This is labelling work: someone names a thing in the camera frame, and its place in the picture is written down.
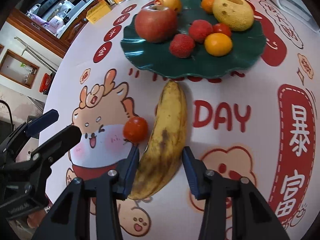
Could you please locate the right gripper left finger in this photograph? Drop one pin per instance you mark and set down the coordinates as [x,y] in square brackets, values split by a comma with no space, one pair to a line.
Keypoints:
[68,218]

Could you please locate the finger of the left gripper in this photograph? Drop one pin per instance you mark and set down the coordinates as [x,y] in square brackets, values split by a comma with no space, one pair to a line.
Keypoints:
[39,124]
[57,146]

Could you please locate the spotted yellow banana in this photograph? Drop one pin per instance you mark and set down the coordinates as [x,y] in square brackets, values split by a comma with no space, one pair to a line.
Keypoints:
[161,159]

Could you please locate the yellow cardboard box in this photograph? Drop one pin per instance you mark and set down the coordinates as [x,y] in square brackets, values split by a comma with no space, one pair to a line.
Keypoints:
[97,12]

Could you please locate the small orange tangerine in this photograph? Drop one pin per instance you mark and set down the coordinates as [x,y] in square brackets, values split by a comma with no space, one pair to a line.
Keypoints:
[218,44]

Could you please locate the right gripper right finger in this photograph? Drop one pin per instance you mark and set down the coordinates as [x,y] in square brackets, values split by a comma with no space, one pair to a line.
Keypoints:
[252,217]

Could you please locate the red apple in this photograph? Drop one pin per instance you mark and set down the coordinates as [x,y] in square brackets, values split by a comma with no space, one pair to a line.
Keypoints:
[156,23]

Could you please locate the red cherry tomato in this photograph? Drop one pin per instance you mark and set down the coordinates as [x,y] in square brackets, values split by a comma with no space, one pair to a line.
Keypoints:
[222,28]
[135,130]

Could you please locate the brown yellow russet pear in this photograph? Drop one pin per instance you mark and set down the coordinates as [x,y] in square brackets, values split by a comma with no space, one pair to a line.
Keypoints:
[175,5]

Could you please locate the dark green scalloped plate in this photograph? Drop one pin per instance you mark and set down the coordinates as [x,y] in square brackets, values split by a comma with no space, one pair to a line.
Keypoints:
[248,46]

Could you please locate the red lychee fruit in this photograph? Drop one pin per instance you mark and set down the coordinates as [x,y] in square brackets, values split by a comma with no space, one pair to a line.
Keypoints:
[182,46]
[199,30]

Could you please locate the festive printed tablecloth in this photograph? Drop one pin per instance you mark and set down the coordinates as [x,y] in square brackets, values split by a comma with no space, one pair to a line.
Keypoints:
[262,123]

